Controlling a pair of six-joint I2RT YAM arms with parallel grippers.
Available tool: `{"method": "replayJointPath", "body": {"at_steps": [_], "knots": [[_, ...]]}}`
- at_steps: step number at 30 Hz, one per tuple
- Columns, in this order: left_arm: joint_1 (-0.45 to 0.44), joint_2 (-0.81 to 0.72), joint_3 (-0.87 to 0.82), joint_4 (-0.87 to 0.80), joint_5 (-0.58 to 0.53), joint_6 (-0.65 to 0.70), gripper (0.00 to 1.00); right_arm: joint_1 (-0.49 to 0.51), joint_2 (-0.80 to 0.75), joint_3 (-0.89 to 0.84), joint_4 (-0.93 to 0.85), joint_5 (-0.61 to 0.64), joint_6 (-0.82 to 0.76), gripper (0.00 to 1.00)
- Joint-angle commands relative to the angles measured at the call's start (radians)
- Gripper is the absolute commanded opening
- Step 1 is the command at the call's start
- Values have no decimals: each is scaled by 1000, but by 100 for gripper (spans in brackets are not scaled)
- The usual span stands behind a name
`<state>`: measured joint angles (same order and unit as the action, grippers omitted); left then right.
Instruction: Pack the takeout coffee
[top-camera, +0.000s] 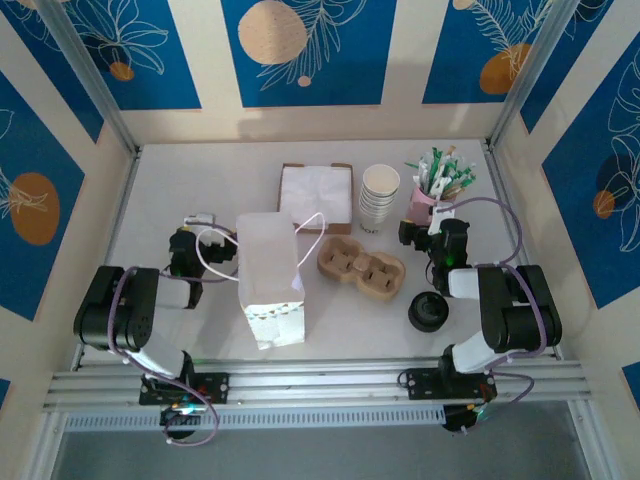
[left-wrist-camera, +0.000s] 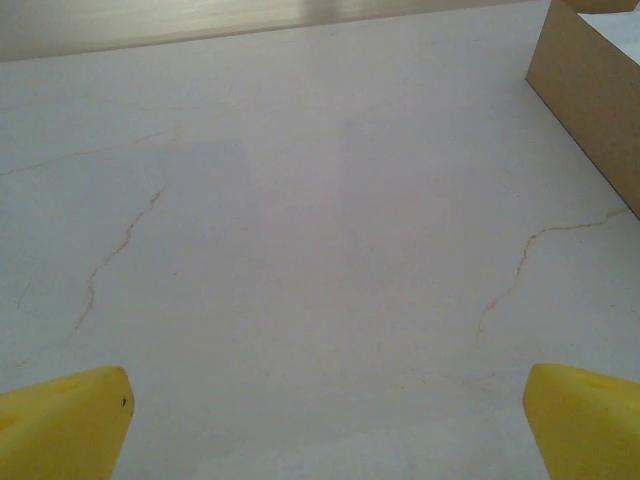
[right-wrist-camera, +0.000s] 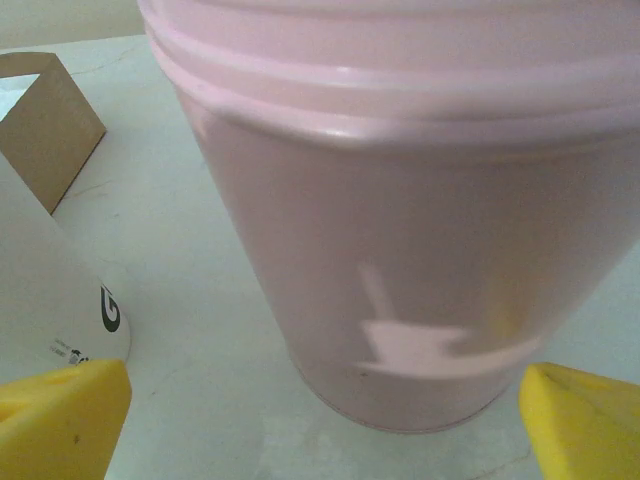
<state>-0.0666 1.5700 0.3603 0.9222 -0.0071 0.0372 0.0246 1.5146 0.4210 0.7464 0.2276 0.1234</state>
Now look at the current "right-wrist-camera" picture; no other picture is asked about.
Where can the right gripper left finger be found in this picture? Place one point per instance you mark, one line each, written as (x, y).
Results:
(55, 425)

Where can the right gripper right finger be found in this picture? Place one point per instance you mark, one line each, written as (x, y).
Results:
(585, 430)

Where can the white paper cup stack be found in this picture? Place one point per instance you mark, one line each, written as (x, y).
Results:
(45, 290)

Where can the pink plastic cup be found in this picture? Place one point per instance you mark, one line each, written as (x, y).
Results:
(390, 200)

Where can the white napkin stack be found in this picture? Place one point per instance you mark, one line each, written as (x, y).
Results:
(12, 95)

